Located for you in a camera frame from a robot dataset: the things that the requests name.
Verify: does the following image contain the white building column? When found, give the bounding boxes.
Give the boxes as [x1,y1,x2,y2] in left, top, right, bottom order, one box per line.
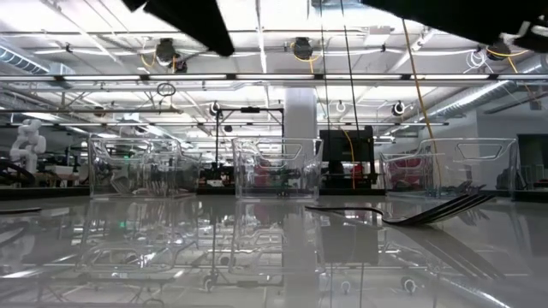
[284,87,319,142]

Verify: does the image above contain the clear plastic bin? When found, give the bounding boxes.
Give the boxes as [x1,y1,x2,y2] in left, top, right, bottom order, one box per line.
[230,136,325,201]
[379,137,520,200]
[86,135,203,200]

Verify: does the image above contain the black computer case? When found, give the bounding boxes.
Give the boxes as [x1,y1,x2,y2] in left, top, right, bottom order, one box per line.
[319,126,377,189]

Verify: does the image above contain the red black case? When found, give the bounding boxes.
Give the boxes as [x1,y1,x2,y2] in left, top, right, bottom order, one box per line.
[384,157,426,192]

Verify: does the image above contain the black metal fork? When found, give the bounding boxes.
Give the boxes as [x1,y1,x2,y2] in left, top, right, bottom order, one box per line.
[304,193,497,228]

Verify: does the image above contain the black ceiling cable reel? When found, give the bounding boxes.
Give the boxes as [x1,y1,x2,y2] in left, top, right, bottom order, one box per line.
[289,36,322,63]
[485,38,513,62]
[153,37,189,74]

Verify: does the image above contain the black metal stand frame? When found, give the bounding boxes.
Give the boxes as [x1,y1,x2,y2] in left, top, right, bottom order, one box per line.
[215,106,286,170]

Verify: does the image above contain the black hanging cable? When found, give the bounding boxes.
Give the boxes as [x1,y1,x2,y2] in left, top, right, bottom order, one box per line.
[319,0,333,172]

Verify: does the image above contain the thin yellow cable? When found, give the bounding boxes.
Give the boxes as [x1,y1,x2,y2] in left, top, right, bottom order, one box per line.
[341,127,357,190]

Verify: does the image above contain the silver ventilation duct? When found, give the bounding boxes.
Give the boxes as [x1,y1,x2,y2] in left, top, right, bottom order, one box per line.
[421,63,548,125]

